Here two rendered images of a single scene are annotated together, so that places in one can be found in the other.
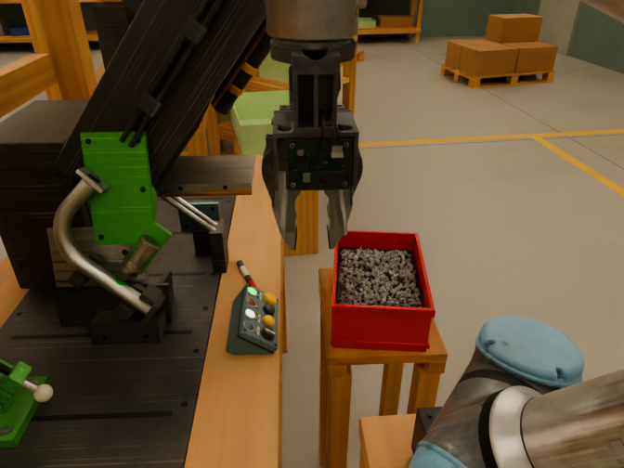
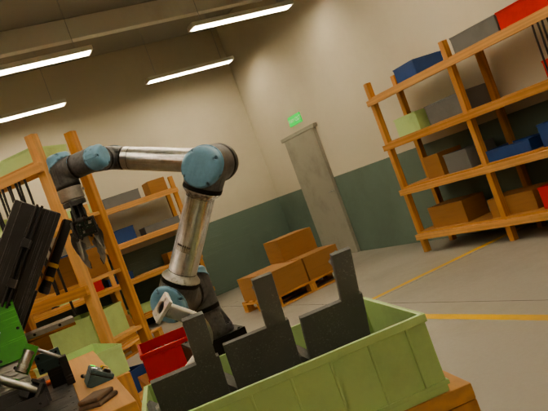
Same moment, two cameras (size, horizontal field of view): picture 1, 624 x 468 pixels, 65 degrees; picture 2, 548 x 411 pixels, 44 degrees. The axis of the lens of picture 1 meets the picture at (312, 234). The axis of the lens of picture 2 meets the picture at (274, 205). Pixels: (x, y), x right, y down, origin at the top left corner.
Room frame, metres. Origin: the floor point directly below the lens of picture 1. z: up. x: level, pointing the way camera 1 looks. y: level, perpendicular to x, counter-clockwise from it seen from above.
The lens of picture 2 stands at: (-1.76, 0.08, 1.29)
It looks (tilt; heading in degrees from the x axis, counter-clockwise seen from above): 1 degrees down; 343
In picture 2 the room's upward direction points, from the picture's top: 20 degrees counter-clockwise
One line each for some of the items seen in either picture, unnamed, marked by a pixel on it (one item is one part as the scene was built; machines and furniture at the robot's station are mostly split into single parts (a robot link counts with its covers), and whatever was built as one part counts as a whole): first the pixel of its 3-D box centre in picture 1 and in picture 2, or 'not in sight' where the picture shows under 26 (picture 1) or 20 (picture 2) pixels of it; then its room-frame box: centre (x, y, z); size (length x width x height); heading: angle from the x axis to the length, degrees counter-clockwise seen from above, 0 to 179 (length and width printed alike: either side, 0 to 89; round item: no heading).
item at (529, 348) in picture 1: (519, 380); (192, 288); (0.42, -0.25, 1.11); 0.13 x 0.12 x 0.14; 144
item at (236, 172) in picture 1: (165, 175); (22, 339); (1.01, 0.33, 1.11); 0.39 x 0.16 x 0.03; 93
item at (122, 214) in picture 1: (124, 182); (6, 332); (0.85, 0.36, 1.17); 0.13 x 0.12 x 0.20; 3
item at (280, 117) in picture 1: (313, 114); (81, 219); (0.42, 0.00, 1.43); 0.09 x 0.08 x 0.12; 3
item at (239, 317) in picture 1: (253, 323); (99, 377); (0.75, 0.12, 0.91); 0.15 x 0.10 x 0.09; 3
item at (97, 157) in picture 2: not in sight; (92, 160); (0.39, -0.09, 1.59); 0.11 x 0.11 x 0.08; 54
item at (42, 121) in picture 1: (67, 190); not in sight; (1.02, 0.57, 1.07); 0.30 x 0.18 x 0.34; 3
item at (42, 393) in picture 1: (32, 386); not in sight; (0.54, 0.44, 0.96); 0.06 x 0.03 x 0.06; 93
